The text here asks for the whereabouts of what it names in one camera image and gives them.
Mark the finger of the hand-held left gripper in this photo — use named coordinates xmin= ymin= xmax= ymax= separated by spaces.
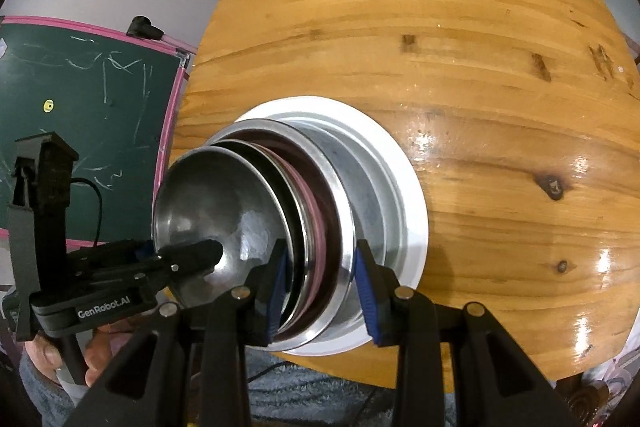
xmin=69 ymin=239 xmax=156 ymax=271
xmin=136 ymin=238 xmax=224 ymax=289

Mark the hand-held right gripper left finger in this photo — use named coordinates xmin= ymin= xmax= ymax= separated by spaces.
xmin=65 ymin=237 xmax=291 ymax=427

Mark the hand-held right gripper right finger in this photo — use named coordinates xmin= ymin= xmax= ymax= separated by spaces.
xmin=354 ymin=239 xmax=571 ymax=427

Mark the small steel bowl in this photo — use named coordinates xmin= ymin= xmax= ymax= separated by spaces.
xmin=152 ymin=146 xmax=296 ymax=308

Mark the pink bowl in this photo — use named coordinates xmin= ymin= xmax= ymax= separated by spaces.
xmin=260 ymin=132 xmax=333 ymax=338

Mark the large steel bowl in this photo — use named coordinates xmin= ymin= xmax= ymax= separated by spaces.
xmin=207 ymin=118 xmax=358 ymax=342

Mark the medium steel bowl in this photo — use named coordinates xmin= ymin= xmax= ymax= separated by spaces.
xmin=215 ymin=139 xmax=313 ymax=323

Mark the white plate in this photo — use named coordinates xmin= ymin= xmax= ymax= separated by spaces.
xmin=240 ymin=95 xmax=430 ymax=356

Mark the person's left forearm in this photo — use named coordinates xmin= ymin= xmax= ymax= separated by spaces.
xmin=17 ymin=357 xmax=81 ymax=427

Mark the person's left hand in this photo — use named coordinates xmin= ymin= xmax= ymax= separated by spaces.
xmin=26 ymin=321 xmax=119 ymax=389

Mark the black chalkboard knob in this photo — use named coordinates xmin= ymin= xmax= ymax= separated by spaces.
xmin=127 ymin=15 xmax=166 ymax=42

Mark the black cable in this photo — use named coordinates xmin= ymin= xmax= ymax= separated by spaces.
xmin=70 ymin=178 xmax=104 ymax=248

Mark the green chalkboard with pink frame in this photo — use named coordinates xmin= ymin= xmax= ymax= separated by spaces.
xmin=0 ymin=16 xmax=193 ymax=253

